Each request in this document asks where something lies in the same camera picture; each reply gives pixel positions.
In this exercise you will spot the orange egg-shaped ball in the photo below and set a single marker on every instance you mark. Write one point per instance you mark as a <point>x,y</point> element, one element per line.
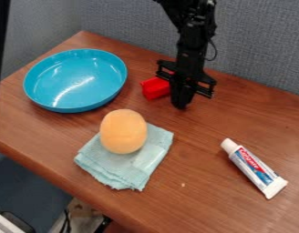
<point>123,131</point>

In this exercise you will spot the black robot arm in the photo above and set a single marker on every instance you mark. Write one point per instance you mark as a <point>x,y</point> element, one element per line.
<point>193,17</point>

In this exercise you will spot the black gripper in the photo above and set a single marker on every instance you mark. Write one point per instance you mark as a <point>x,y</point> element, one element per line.
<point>186,75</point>

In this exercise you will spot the light blue folded cloth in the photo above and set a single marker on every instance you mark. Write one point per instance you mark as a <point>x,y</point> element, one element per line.
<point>126,171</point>

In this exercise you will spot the red rectangular block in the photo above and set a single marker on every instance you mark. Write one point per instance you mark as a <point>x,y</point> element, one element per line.
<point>155,87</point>

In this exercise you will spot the blue plate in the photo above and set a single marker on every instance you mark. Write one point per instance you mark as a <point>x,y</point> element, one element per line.
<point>75,80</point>

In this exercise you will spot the white toothpaste tube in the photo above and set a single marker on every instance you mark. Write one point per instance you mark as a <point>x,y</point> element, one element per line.
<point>264,177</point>

